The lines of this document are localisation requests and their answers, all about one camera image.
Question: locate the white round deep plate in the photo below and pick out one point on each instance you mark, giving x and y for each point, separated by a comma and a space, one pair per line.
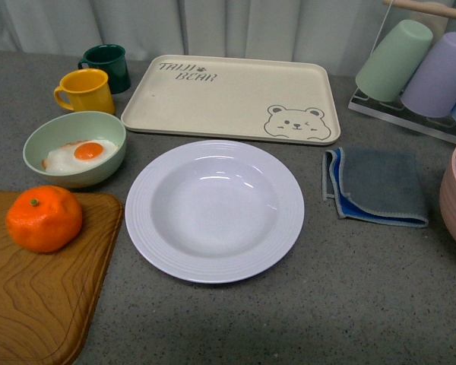
214, 212

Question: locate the orange mandarin fruit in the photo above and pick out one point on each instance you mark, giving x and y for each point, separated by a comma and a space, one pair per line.
44, 218

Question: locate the beige bear serving tray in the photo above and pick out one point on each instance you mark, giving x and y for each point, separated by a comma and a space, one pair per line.
288, 102

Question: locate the grey blue folded cloth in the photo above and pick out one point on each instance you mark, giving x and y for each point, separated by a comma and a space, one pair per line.
376, 186

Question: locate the fake fried egg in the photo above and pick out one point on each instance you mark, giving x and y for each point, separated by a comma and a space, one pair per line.
75, 157

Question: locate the light green bowl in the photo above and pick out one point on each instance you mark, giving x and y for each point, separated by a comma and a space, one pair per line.
72, 130

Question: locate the yellow mug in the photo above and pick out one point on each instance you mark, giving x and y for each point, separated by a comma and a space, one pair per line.
85, 90

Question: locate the dark green mug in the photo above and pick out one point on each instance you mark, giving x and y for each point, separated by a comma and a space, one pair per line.
109, 58

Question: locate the light green plastic cup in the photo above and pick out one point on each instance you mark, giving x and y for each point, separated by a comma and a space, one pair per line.
394, 60

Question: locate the clear acrylic cup rack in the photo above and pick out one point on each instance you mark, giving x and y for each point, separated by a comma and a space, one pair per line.
395, 112

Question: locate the wooden cutting board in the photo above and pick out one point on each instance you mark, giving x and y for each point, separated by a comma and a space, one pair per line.
47, 301

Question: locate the purple plastic cup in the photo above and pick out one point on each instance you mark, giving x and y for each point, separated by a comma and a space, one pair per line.
431, 92

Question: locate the wooden rack handle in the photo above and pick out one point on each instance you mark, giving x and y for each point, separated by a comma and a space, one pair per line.
423, 7

